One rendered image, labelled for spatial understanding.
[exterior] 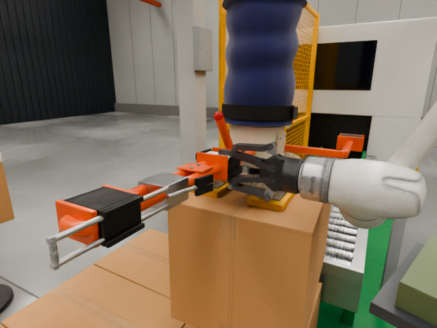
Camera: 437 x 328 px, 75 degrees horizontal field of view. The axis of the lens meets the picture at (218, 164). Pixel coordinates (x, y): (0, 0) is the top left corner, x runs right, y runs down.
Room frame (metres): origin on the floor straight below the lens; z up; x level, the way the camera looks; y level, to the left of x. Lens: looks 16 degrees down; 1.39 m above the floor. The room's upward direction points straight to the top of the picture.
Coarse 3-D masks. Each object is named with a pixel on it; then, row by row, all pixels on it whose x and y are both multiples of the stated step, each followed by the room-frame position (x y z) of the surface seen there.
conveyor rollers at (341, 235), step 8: (336, 208) 1.81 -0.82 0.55; (336, 216) 1.71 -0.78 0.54; (328, 224) 1.58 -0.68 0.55; (336, 224) 1.62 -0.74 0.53; (344, 224) 1.60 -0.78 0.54; (328, 232) 1.48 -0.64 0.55; (336, 232) 1.48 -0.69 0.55; (344, 232) 1.52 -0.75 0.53; (352, 232) 1.50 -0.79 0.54; (328, 240) 1.40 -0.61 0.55; (336, 240) 1.39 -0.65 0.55; (344, 240) 1.43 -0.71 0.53; (352, 240) 1.41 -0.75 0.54; (328, 248) 1.32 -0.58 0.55; (336, 248) 1.37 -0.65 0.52; (344, 248) 1.35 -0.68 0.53; (352, 248) 1.33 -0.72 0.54; (328, 256) 1.24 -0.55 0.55; (336, 256) 1.28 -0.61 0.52; (344, 256) 1.27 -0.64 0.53; (352, 256) 1.27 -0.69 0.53
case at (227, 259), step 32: (192, 224) 0.71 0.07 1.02; (224, 224) 0.67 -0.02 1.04; (256, 224) 0.63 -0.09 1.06; (288, 224) 0.61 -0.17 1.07; (320, 224) 0.72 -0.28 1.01; (192, 256) 0.71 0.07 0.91; (224, 256) 0.66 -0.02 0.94; (256, 256) 0.62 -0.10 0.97; (288, 256) 0.59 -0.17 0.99; (320, 256) 0.85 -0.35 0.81; (192, 288) 0.70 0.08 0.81; (224, 288) 0.66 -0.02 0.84; (256, 288) 0.62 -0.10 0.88; (288, 288) 0.59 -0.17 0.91; (192, 320) 0.70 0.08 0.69; (224, 320) 0.66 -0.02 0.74; (256, 320) 0.62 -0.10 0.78; (288, 320) 0.58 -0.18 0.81
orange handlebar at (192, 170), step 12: (288, 144) 0.89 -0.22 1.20; (348, 144) 0.92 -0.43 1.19; (336, 156) 0.81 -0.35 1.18; (180, 168) 0.57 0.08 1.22; (192, 168) 0.56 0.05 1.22; (204, 168) 0.57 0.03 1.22; (216, 168) 0.60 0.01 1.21; (192, 180) 0.52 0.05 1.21; (144, 192) 0.46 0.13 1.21; (144, 204) 0.40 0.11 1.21; (60, 228) 0.32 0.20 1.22
